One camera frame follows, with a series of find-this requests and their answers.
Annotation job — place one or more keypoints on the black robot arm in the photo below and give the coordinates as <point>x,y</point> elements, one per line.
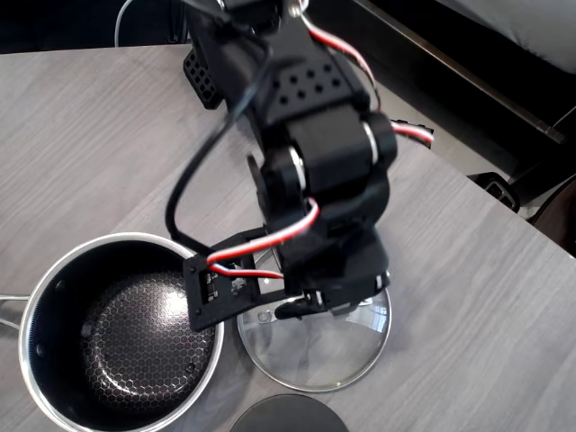
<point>315,90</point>

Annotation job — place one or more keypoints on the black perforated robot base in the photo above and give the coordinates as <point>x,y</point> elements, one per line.
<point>202,85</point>

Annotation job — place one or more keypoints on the steel saucepan with honeycomb interior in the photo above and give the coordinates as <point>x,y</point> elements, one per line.
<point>135,342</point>

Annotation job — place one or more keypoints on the dark round disc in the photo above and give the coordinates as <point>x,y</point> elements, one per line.
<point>288,416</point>

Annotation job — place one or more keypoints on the brown round seat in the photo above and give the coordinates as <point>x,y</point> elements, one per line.
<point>562,216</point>

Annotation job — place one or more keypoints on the white cushion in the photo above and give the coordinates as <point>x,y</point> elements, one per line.
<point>531,22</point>

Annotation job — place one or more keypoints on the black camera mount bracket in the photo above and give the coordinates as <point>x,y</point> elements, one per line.
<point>225,306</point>

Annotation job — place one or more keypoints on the dark wooden furniture frame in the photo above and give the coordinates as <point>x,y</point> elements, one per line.
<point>450,36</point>

